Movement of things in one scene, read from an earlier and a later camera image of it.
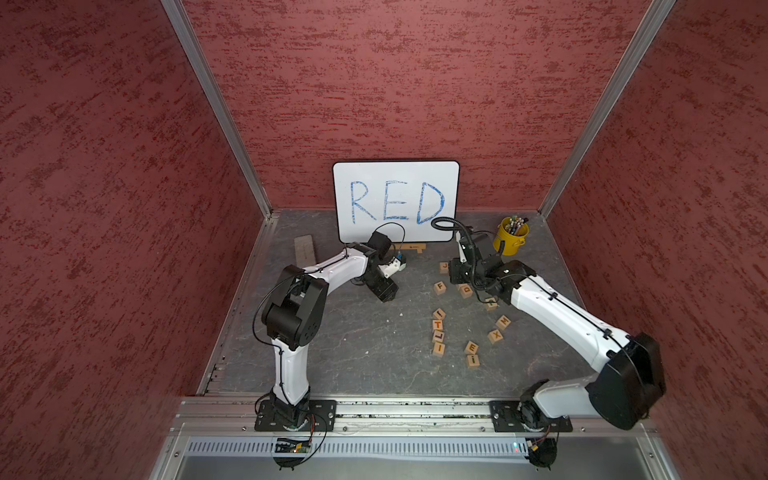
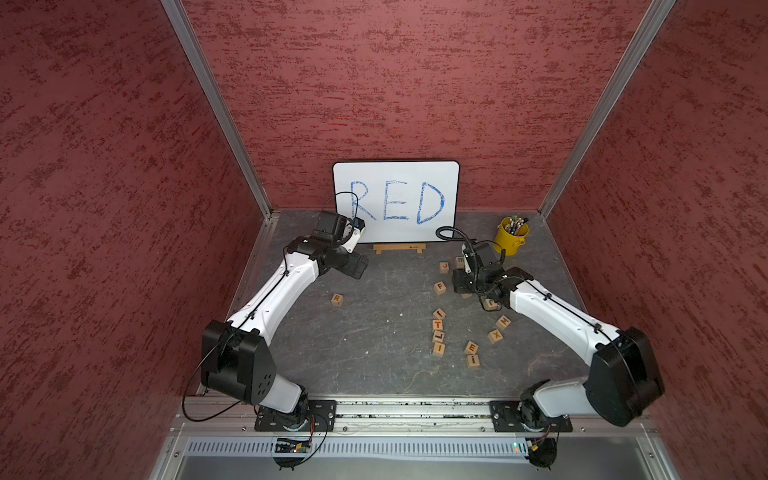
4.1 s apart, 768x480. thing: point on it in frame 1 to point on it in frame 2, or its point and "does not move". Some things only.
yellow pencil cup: [513, 230] does not move
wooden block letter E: [471, 348] does not move
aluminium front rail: [231, 416] does not move
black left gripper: [386, 289] to [348, 267]
